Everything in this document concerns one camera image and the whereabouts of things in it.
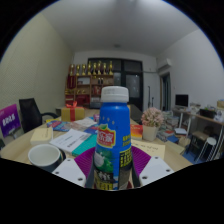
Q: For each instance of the white round stool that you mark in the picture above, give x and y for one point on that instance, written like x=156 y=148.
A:
x=210 y=141

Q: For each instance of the blue drink bottle white cap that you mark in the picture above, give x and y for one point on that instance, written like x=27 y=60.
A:
x=112 y=133

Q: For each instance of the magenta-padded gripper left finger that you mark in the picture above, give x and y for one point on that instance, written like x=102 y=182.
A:
x=71 y=170

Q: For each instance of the orange red book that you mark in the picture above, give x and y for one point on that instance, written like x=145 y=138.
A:
x=136 y=131

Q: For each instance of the yellow gift box red ribbon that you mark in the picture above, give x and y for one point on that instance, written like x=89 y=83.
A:
x=72 y=113

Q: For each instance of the white air conditioner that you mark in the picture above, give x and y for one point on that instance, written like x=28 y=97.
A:
x=164 y=64

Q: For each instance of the colourful blue magazine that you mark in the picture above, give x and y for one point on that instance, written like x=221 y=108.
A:
x=61 y=126

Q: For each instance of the purple sign board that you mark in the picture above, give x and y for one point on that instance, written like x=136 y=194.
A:
x=9 y=120

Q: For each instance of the yellow paper envelope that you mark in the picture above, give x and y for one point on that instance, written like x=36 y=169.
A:
x=150 y=149

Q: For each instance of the potted pink flower plant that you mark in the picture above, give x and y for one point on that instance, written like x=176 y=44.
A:
x=152 y=118

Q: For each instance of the black computer monitor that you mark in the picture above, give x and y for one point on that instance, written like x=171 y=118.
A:
x=181 y=100

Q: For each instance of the teal book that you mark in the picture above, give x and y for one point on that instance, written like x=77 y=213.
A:
x=85 y=146

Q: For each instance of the cluttered side desk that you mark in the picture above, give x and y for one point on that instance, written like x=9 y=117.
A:
x=206 y=118

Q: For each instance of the white printed paper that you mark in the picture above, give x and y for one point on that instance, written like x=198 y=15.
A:
x=68 y=140

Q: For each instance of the dark glass door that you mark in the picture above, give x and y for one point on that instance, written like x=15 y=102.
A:
x=131 y=86

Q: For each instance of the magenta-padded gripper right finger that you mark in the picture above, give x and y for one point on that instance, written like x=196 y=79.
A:
x=153 y=170

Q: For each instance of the wooden shelf unit with trophies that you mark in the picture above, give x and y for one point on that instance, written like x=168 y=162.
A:
x=83 y=90

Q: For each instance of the black cup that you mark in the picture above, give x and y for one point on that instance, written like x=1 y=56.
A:
x=45 y=156

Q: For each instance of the black office chair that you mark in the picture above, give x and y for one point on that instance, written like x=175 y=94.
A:
x=30 y=115

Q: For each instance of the cream book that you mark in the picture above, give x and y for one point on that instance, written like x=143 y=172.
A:
x=41 y=136

